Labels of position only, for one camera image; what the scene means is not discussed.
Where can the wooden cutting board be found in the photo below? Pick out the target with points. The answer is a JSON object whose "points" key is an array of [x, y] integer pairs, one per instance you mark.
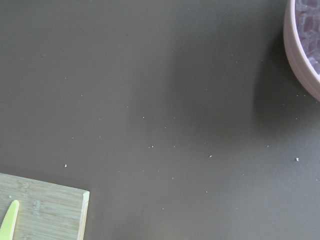
{"points": [[47, 211]]}

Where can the pink bowl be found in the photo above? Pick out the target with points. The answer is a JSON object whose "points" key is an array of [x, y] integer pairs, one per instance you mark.
{"points": [[297, 59]]}

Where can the clear ice cubes pile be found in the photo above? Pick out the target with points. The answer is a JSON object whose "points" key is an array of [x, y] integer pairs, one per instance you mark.
{"points": [[308, 28]]}

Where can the yellow plastic knife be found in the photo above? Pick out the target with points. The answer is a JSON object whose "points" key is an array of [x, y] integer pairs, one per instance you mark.
{"points": [[8, 224]]}

